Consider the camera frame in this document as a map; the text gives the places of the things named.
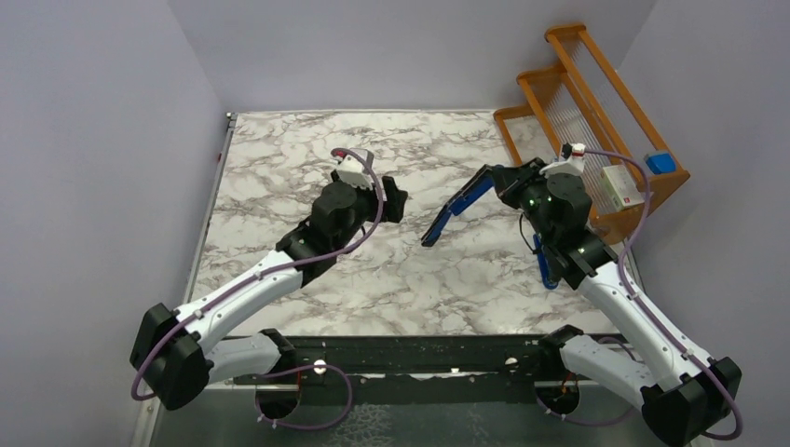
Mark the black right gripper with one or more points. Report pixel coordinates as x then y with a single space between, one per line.
510 180

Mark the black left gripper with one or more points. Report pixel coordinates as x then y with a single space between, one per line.
391 209

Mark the blue black stapler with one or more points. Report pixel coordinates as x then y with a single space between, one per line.
479 184

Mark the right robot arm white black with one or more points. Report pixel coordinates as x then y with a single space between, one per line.
680 390

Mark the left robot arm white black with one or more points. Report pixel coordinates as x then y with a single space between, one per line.
178 352

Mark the white red carton box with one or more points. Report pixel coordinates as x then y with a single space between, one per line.
620 188

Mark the orange wooden tiered rack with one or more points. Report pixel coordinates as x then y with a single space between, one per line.
582 98

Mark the blue block on rack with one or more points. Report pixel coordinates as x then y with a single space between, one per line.
660 162

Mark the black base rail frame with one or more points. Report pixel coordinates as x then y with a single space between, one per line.
400 370

